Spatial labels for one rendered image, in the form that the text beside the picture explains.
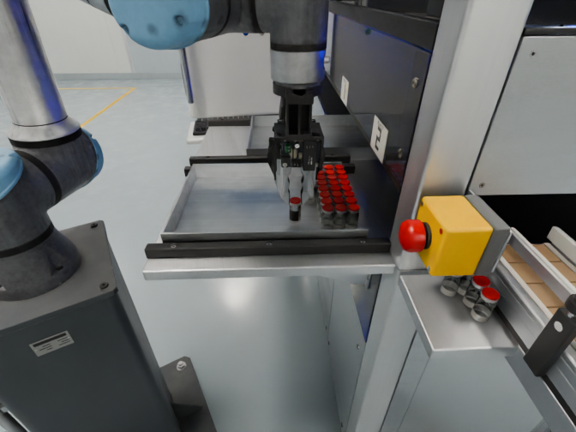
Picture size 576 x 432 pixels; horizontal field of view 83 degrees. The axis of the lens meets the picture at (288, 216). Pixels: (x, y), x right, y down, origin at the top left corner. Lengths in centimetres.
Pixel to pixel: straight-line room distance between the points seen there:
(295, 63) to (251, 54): 95
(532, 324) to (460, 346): 8
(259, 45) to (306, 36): 95
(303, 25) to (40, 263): 58
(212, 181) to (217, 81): 71
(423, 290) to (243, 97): 110
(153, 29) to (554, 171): 49
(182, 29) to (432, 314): 44
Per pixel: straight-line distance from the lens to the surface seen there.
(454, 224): 40
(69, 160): 74
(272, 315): 158
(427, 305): 51
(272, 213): 64
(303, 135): 47
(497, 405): 103
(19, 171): 68
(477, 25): 41
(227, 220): 63
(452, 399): 95
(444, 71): 43
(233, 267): 53
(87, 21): 659
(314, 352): 148
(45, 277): 73
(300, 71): 46
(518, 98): 46
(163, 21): 34
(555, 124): 51
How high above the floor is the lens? 124
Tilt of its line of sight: 35 degrees down
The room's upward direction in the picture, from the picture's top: straight up
